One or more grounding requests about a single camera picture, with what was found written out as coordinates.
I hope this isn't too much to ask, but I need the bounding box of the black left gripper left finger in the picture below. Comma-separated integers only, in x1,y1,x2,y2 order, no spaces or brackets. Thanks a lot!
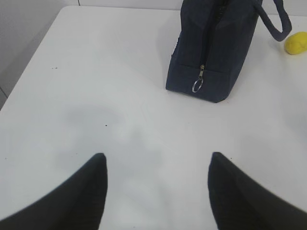
0,153,107,230

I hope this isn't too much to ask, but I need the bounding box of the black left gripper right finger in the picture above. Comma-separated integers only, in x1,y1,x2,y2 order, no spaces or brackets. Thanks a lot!
207,152,307,230

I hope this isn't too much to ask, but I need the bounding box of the navy blue fabric lunch bag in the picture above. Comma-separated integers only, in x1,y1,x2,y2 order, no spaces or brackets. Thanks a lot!
165,0,292,103

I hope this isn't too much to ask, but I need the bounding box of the yellow lemon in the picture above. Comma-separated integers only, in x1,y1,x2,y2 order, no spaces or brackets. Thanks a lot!
284,32,307,55

